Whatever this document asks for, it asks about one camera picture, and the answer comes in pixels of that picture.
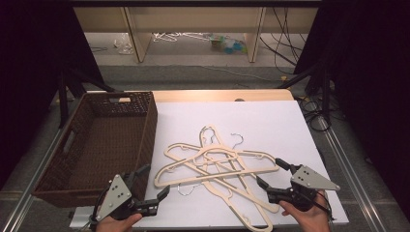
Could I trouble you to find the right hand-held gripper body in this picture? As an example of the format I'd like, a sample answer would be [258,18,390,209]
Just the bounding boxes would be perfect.
[266,163,341,213]

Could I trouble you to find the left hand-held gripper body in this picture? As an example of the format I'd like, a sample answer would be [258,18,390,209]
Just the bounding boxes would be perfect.
[96,173,160,222]

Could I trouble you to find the cream plastic clothes hanger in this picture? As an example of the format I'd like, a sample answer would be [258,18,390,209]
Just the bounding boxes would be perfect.
[154,132,280,189]
[176,125,275,232]
[163,127,280,215]

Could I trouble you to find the brown woven basket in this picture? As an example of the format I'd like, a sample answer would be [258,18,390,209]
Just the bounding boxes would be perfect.
[31,91,159,209]

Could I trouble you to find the person's left hand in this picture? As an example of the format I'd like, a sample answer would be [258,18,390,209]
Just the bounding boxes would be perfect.
[95,213,143,232]

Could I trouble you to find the person's right hand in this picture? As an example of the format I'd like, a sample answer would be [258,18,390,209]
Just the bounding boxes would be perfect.
[278,189,332,232]

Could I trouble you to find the white table mat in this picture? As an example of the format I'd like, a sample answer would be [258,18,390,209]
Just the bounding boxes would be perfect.
[69,100,350,230]

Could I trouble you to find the black metal stand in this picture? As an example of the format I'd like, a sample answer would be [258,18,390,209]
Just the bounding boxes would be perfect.
[276,60,334,126]
[57,67,116,130]

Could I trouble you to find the light wooden table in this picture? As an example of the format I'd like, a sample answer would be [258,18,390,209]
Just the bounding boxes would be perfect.
[150,89,295,103]

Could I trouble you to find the dark curtain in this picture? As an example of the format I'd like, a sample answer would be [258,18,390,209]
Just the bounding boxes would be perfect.
[0,0,105,191]
[293,0,410,214]

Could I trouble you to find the clear plastic bag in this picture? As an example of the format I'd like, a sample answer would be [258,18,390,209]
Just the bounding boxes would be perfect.
[112,32,135,55]

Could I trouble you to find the colourful plastic toys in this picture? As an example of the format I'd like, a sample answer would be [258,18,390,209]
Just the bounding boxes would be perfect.
[209,34,249,55]

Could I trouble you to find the white hangers on floor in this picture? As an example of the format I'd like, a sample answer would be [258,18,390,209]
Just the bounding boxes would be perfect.
[152,31,211,44]

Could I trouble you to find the left hand-held gripper cable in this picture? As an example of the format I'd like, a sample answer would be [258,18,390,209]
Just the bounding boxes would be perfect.
[88,186,111,230]

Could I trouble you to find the hand-held gripper cable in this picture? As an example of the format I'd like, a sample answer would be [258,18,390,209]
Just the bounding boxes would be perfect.
[88,186,111,230]
[306,191,336,222]

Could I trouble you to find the right hand-held gripper cable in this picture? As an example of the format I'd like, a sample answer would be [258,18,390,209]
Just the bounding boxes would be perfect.
[306,191,336,222]

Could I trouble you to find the aluminium floor rail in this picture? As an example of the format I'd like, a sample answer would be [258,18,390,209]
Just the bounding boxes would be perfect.
[316,115,385,232]
[0,128,67,232]

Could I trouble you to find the coiled black floor cables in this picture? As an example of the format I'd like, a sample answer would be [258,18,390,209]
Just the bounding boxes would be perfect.
[295,94,334,133]

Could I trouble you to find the thin white floor cable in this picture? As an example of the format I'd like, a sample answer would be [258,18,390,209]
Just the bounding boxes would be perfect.
[202,65,278,83]

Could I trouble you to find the hanging black cables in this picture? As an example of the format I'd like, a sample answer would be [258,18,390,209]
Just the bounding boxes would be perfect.
[258,7,308,75]

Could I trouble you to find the beige desk frame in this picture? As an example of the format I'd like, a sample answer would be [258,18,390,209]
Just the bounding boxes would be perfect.
[73,5,321,64]

